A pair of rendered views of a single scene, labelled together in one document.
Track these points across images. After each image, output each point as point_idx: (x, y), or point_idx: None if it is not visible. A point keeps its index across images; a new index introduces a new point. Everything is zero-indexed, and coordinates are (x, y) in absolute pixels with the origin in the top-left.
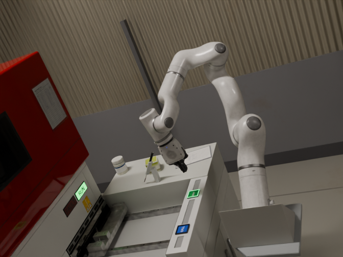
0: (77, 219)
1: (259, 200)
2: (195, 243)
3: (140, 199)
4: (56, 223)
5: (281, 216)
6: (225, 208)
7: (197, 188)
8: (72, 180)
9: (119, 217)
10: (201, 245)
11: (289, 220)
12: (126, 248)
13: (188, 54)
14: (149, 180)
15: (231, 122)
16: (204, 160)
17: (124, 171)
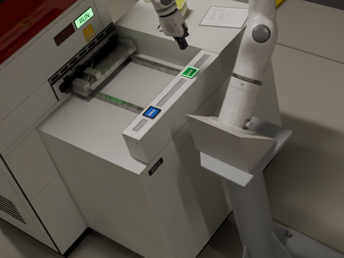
0: (71, 49)
1: (233, 117)
2: (157, 132)
3: (149, 44)
4: (41, 52)
5: (239, 147)
6: None
7: (199, 66)
8: (74, 5)
9: (120, 58)
10: (168, 133)
11: (253, 151)
12: (109, 98)
13: None
14: None
15: (251, 13)
16: (232, 29)
17: (150, 0)
